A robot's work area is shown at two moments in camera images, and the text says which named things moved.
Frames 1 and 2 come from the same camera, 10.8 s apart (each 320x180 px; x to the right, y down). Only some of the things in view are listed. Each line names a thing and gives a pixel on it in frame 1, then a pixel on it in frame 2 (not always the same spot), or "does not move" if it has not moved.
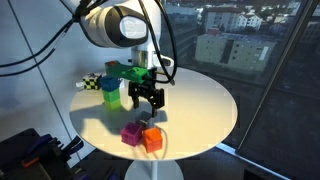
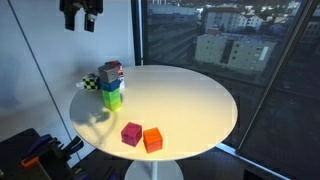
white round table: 196,115 does not move
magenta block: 131,133 does not move
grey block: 145,118 to 108,73
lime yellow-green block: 113,106 does not move
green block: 111,96 does not move
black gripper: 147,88 to 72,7
